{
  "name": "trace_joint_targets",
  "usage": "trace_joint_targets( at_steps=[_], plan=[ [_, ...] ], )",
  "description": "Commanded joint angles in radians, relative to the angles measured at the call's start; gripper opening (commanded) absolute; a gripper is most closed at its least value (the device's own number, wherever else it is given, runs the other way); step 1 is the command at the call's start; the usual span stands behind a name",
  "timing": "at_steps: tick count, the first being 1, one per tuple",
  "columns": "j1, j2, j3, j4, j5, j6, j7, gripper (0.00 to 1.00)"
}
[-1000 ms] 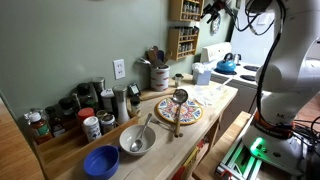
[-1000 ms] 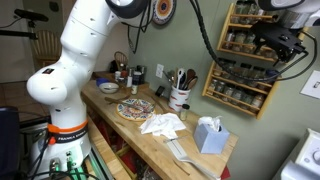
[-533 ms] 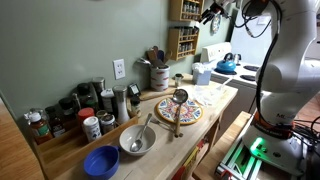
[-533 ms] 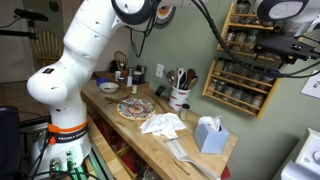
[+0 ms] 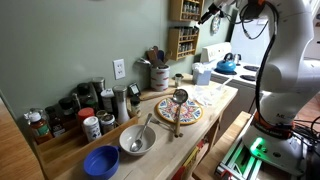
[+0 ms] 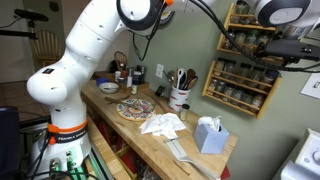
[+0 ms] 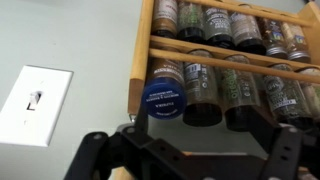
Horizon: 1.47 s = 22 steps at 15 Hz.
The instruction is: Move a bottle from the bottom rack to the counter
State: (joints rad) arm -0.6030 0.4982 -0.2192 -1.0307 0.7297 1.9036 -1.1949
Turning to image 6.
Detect light blue tissue box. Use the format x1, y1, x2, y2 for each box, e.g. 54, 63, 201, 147
193, 123, 231, 155

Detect white stove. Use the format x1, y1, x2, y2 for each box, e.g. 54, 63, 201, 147
271, 128, 320, 180

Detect white light switch plate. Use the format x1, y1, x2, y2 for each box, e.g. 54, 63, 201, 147
299, 71, 320, 100

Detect black kitchen timer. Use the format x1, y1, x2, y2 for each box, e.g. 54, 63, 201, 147
155, 85, 166, 98

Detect colourful patterned plate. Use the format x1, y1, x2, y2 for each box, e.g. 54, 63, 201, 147
116, 98, 157, 122

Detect glass spice jar black lid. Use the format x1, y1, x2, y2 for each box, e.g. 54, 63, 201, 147
234, 31, 248, 48
246, 29, 260, 47
242, 92, 254, 106
209, 78, 219, 93
215, 81, 227, 96
251, 94, 265, 109
224, 60, 237, 78
249, 65, 265, 84
222, 31, 235, 50
233, 88, 245, 103
214, 58, 227, 76
224, 84, 236, 99

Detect black camera on stand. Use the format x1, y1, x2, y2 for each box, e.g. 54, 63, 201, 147
0, 8, 50, 40

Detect crumpled white cloth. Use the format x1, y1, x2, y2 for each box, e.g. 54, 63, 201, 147
139, 112, 187, 140

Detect white plastic spatula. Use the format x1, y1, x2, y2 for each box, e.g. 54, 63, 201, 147
166, 139, 221, 180

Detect white ceramic bowl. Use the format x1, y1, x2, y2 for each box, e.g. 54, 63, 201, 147
98, 82, 120, 95

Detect wooden chair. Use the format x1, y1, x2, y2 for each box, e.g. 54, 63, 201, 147
30, 29, 64, 69

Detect decorative wall plate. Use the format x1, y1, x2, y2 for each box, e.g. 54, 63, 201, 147
159, 9, 176, 27

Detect small shaker jar black lid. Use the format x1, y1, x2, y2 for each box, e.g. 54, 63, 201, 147
179, 103, 191, 122

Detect brown wooden spoon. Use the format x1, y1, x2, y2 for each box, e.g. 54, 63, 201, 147
185, 68, 199, 90

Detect steel pepper mill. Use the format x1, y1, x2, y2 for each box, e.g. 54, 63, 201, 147
126, 68, 134, 88

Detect metal ladle wooden handle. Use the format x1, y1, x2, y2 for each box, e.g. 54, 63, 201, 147
104, 96, 145, 113

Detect white wall outlet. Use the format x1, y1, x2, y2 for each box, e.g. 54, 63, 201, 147
155, 63, 165, 79

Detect blue plastic bowl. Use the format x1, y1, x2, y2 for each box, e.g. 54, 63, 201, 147
95, 77, 111, 88

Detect white red utensil crock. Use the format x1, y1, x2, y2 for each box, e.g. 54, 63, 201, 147
168, 84, 192, 113

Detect blue lid paprika spice jar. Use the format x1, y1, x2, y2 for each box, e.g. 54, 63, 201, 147
263, 68, 280, 85

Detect light wooden spatula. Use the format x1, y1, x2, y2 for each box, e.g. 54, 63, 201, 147
172, 68, 180, 88

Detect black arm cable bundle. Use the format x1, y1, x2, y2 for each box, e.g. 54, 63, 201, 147
131, 0, 320, 74

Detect small wooden spice rack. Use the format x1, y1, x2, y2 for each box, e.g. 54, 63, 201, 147
216, 2, 284, 65

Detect silver metal utensil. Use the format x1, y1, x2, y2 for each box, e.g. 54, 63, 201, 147
162, 69, 177, 86

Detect spice jar green organic label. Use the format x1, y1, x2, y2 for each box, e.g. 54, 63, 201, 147
238, 63, 253, 81

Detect white slotted spoon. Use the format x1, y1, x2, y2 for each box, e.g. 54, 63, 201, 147
175, 67, 186, 90

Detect white lid spice container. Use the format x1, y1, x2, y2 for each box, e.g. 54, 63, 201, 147
132, 70, 143, 86

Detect white tissue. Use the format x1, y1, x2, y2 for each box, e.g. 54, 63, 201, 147
198, 115, 223, 132

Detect black base cables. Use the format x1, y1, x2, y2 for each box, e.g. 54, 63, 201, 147
26, 133, 98, 180

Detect dark blue padded object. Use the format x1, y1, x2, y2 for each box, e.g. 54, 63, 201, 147
0, 105, 21, 180

